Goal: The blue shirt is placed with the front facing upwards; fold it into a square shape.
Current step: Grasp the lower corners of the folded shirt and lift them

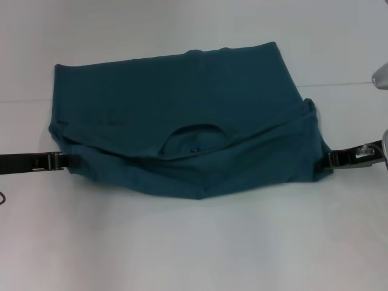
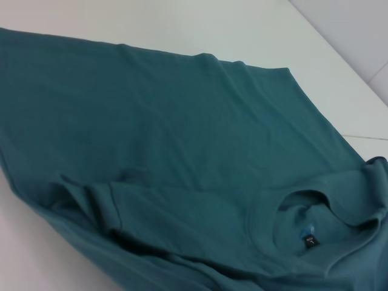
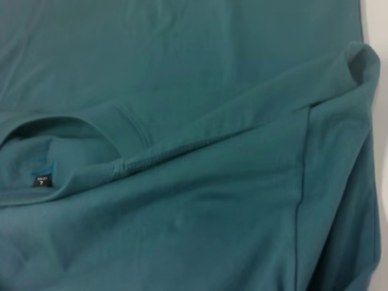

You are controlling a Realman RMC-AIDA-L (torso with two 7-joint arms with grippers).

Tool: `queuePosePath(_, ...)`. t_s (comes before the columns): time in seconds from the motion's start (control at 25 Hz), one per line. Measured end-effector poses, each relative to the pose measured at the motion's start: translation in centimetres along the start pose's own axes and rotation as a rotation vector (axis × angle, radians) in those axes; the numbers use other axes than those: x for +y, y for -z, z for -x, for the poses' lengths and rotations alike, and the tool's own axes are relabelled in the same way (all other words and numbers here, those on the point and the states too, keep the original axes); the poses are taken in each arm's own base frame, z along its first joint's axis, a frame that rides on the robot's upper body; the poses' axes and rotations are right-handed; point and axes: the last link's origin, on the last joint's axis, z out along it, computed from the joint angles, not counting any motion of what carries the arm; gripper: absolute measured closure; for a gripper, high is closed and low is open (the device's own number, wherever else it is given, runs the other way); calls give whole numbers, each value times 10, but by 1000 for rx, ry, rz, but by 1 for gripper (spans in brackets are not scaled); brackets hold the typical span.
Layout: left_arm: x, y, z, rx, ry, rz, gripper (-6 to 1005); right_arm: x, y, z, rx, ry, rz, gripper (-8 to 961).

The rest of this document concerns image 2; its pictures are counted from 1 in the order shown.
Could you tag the teal FREE! print T-shirt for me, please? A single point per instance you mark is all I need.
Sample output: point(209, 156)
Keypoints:
point(151, 136)

